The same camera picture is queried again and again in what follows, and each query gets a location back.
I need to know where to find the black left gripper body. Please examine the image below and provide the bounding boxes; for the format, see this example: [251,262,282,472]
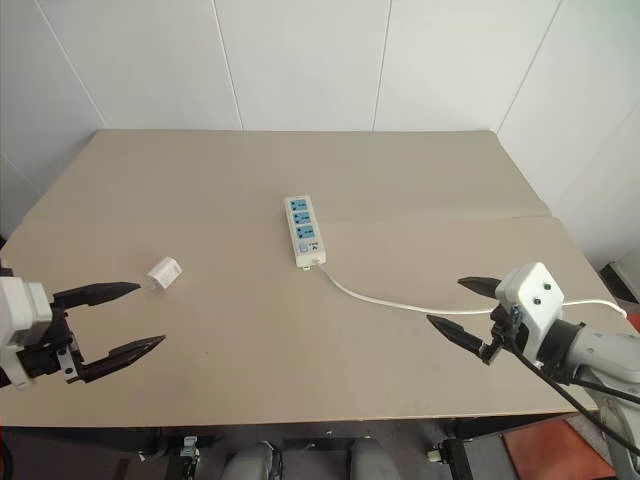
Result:
[15,299,85,386]

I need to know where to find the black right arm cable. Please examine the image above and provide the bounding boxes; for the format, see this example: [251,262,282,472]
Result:
[507,347,640,457]

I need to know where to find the grey rounded shape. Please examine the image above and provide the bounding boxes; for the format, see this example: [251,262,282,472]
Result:
[221,439,275,480]
[346,436,402,480]

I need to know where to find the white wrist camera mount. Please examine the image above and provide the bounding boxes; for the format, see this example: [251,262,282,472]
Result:
[493,261,567,370]
[0,276,54,392]

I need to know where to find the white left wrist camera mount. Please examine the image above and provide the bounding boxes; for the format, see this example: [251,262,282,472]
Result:
[0,276,54,392]

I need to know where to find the white plug adapter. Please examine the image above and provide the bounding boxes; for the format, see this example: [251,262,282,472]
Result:
[145,256,184,293]

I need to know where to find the white power strip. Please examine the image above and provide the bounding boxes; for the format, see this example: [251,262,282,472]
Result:
[283,194,329,274]

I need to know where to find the black floor object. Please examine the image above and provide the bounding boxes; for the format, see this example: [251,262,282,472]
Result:
[598,261,640,305]

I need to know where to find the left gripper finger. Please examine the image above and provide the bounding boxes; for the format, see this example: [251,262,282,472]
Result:
[78,335,168,385]
[51,281,142,311]

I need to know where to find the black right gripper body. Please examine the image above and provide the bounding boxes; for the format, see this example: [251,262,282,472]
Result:
[477,304,532,369]

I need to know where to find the white power cable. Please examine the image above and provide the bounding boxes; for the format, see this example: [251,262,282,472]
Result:
[312,260,630,319]

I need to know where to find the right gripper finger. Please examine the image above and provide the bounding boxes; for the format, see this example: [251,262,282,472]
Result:
[425,314,485,355]
[457,276,502,302]

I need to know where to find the black under-table frame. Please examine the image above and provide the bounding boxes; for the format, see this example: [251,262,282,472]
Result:
[0,410,507,480]

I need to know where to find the orange floor pad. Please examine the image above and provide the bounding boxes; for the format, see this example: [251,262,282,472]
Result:
[501,417,617,480]

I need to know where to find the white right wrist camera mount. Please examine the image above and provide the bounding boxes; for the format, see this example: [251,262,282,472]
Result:
[493,261,567,370]

